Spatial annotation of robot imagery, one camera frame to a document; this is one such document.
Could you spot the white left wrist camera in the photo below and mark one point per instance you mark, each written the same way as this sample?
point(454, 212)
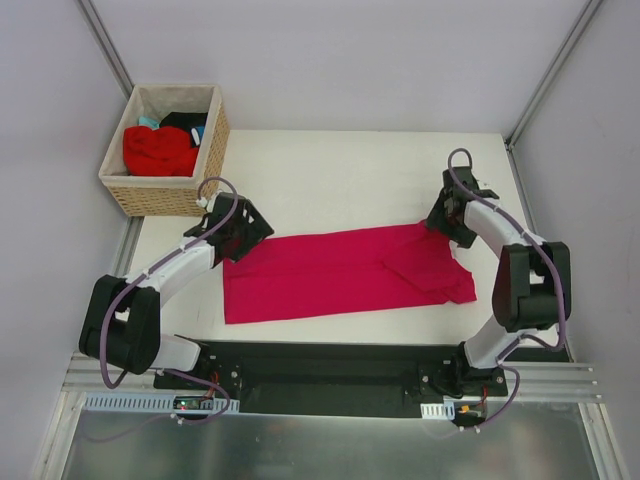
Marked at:
point(206, 203)

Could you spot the wicker basket with liner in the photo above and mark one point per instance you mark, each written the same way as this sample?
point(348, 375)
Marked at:
point(167, 196)

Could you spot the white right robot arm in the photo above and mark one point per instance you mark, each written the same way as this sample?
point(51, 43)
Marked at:
point(532, 287)

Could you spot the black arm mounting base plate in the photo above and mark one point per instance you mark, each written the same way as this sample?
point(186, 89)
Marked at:
point(359, 380)

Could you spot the white cable duct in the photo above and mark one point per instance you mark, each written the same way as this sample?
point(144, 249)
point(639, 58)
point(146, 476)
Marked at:
point(438, 411)
point(158, 403)

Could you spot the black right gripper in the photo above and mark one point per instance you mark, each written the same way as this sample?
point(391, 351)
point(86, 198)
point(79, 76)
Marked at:
point(445, 220)

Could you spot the magenta pink t shirt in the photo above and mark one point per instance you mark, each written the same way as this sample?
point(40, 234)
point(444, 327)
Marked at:
point(373, 269)

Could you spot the red t shirt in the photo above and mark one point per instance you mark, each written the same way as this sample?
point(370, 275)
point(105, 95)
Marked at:
point(163, 152)

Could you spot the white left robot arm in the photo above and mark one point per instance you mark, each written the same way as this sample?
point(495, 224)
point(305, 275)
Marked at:
point(122, 326)

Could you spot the right white cable duct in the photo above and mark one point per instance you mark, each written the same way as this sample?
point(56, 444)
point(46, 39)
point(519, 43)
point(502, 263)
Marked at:
point(438, 411)

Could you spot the left white cable duct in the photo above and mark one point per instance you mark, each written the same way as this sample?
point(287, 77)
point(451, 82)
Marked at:
point(158, 403)

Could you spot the black t shirt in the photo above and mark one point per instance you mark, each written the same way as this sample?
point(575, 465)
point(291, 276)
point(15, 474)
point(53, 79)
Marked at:
point(193, 123)

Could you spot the left aluminium frame post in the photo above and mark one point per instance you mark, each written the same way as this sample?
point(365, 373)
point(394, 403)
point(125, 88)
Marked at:
point(97, 27)

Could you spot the right aluminium frame post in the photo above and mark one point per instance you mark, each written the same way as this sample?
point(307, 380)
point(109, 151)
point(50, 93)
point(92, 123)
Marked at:
point(576, 32)

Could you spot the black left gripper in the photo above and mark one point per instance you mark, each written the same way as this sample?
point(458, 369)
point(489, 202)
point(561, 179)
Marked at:
point(251, 230)

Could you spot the aluminium frame post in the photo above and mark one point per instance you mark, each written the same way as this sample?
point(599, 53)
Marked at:
point(576, 32)
point(97, 27)

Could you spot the aluminium frame rail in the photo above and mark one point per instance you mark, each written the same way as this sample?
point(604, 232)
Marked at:
point(539, 381)

